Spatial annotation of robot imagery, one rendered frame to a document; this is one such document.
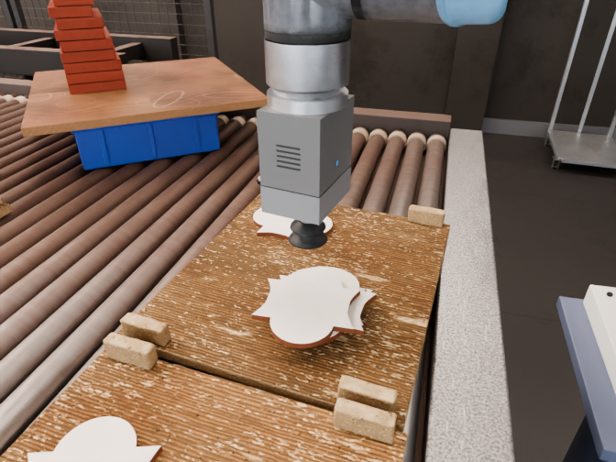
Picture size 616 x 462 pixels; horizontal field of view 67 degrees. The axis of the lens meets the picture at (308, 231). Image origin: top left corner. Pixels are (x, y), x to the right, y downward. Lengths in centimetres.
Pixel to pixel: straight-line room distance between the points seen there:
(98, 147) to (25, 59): 95
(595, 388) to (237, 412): 44
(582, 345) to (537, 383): 118
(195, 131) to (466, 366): 77
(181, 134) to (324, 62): 73
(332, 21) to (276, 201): 17
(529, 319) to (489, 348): 156
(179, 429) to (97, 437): 7
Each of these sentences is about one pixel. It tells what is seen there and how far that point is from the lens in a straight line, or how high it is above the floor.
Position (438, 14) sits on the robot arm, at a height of 129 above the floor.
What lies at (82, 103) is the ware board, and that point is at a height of 104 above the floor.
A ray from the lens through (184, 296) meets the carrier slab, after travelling 65.
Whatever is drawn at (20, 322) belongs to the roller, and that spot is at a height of 92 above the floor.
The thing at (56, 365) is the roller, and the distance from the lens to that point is 63.
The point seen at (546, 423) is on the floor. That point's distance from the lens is 182.
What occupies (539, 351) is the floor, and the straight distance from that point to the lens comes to 205.
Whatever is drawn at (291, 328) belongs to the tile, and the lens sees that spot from 53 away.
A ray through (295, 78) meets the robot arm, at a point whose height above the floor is 124.
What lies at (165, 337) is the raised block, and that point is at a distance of 57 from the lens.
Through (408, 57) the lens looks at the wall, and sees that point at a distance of 409.
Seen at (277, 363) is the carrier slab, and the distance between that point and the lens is 54.
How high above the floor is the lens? 134
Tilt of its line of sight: 32 degrees down
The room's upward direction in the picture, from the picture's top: straight up
